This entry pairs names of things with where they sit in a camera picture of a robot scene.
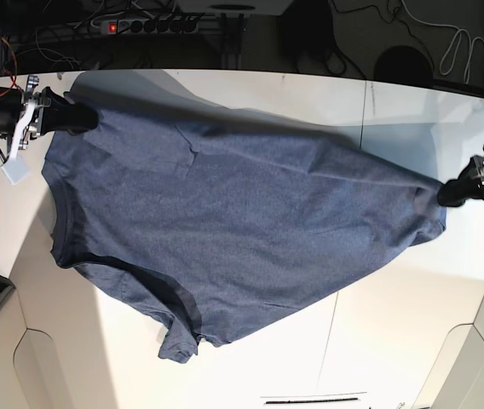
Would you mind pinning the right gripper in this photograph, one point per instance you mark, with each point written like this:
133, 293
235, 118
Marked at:
52, 113

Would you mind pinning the blue grey t-shirt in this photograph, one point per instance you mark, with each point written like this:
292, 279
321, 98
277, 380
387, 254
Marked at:
217, 229

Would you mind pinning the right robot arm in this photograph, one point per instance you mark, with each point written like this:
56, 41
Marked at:
27, 114

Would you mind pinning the black power strip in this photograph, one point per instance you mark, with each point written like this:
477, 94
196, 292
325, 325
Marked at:
154, 25

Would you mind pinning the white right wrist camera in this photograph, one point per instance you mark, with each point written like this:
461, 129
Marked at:
15, 170

